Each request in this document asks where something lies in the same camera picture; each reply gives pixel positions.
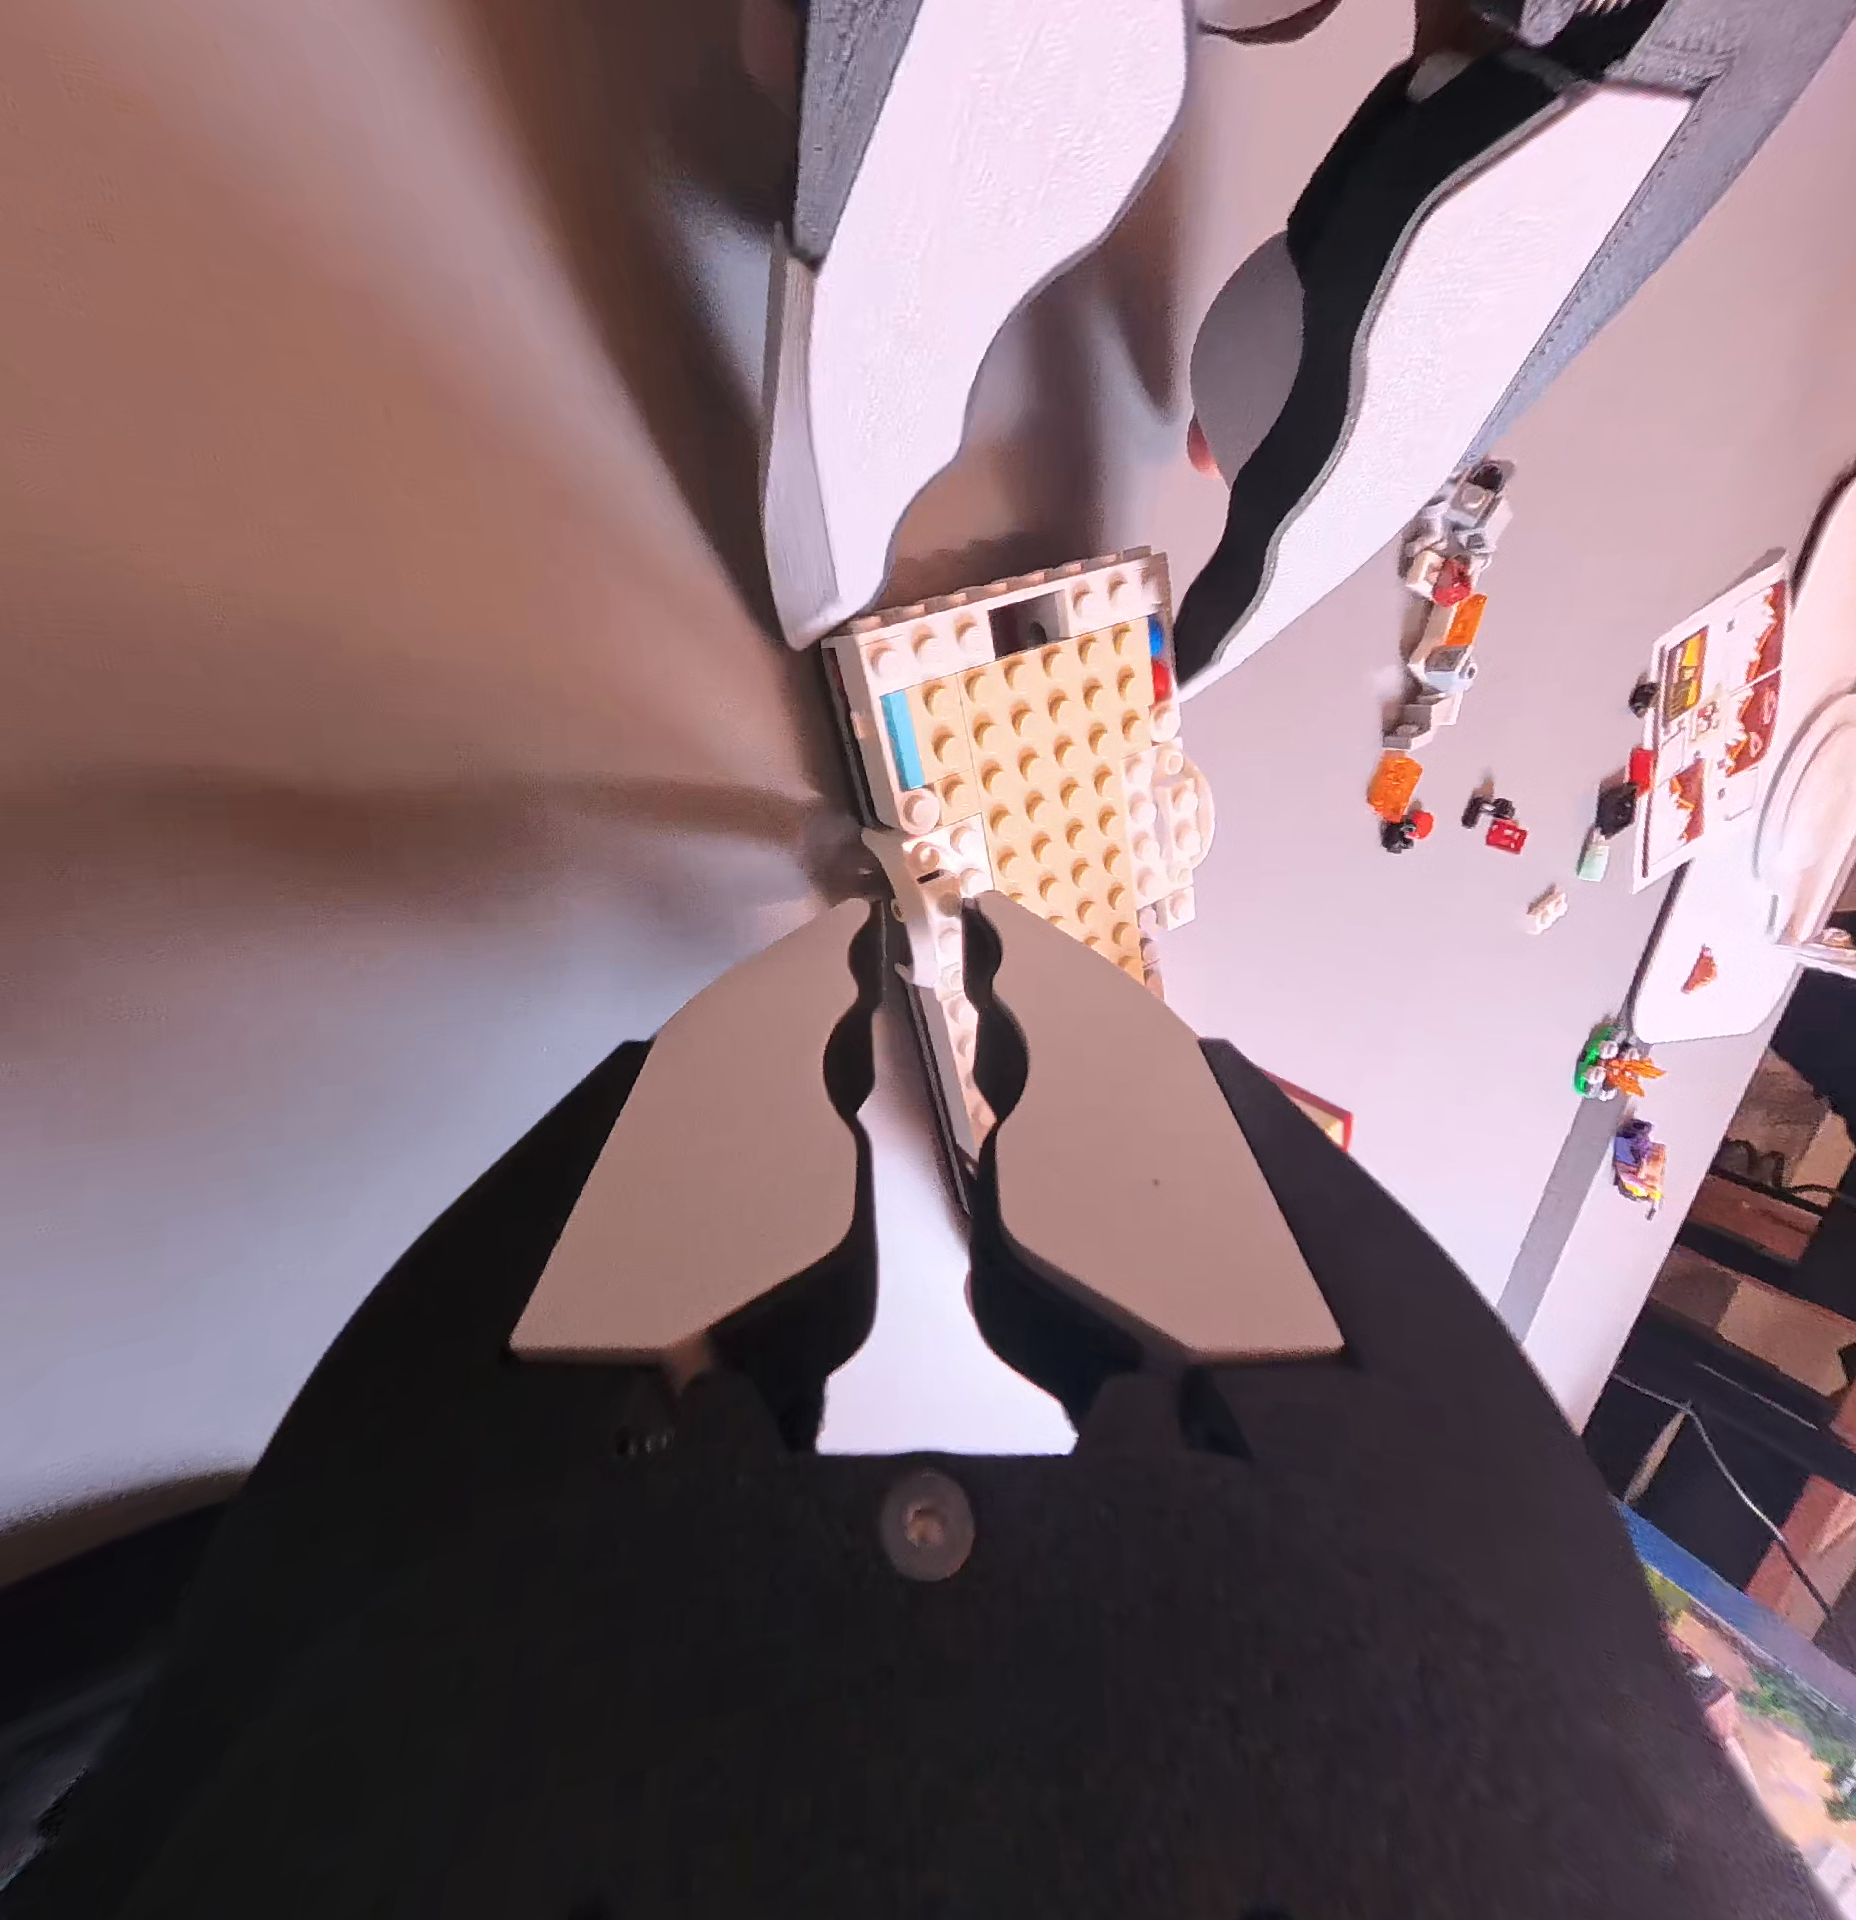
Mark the pile of small loose bricks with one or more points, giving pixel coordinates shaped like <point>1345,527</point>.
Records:
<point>1445,600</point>

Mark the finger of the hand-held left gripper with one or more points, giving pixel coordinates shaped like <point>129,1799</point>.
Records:
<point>1499,300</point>
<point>944,300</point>

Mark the pale green small piece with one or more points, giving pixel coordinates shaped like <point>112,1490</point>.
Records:
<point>1594,856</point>

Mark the brown croissant piece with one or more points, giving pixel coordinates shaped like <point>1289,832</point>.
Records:
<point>1701,972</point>

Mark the toy brick truck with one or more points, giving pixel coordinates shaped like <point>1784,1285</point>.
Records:
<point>1048,750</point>

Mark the small green campfire build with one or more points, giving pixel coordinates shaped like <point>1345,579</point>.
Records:
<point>1619,1061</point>

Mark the sticker sheet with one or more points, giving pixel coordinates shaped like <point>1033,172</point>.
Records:
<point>1716,720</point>

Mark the toy minifigure with guitar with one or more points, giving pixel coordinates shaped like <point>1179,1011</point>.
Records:
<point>1638,1163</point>

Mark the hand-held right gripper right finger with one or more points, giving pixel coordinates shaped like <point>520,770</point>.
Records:
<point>1155,1201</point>

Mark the blue toy set box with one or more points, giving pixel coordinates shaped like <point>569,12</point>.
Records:
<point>1784,1726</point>

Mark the small white brick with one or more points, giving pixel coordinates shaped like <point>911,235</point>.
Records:
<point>1543,909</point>

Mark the orange transparent brick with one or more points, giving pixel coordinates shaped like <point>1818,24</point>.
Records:
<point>1395,785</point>

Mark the white booklet stand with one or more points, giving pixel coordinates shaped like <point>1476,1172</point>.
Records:
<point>1828,750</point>

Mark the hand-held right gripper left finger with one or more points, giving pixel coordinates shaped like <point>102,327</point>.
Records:
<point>703,1185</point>

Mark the black piece with red stud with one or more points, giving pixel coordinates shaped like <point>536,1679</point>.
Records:
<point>1405,834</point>

